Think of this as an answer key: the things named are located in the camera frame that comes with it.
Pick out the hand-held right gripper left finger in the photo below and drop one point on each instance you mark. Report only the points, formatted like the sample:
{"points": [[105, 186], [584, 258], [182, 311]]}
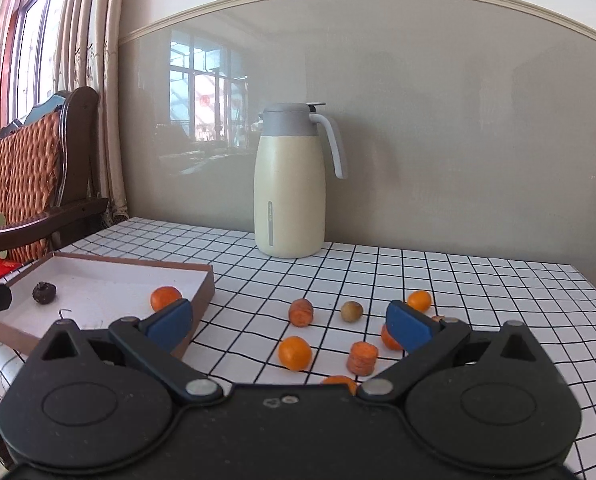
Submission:
{"points": [[170, 319]]}

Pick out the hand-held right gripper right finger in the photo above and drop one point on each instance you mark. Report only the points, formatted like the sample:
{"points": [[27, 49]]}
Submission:
{"points": [[407, 327]]}

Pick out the ridged carrot chunk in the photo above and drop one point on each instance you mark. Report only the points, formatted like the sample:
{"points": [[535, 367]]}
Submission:
{"points": [[363, 358]]}

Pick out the brown cardboard box white inside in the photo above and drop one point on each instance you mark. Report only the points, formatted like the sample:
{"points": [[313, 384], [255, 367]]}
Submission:
{"points": [[102, 285]]}

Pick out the orange mandarin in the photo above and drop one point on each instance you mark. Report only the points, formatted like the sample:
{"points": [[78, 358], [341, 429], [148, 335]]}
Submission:
{"points": [[340, 381], [165, 297], [388, 341], [295, 353]]}

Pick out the orange kumquat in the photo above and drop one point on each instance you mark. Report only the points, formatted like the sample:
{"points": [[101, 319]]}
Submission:
{"points": [[419, 300]]}

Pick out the dark wrinkled round fruit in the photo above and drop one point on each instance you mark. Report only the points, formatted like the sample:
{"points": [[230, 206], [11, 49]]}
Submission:
{"points": [[44, 293]]}

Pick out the brown longan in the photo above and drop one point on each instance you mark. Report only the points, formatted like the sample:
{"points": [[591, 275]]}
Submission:
{"points": [[351, 311]]}

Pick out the black white checked tablecloth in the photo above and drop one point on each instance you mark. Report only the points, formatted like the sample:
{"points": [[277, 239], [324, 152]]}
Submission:
{"points": [[278, 270]]}

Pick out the wooden chair woven back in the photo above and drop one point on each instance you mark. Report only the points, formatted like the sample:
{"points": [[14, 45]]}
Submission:
{"points": [[22, 160]]}

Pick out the cream thermos jug grey lid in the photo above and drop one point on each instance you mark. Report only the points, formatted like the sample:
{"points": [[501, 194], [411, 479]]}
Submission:
{"points": [[288, 195]]}

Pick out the beige curtain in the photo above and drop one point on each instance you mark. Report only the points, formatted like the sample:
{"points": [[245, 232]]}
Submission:
{"points": [[107, 60]]}

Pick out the window with red frame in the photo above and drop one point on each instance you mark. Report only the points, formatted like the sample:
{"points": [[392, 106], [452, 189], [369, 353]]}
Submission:
{"points": [[32, 35]]}

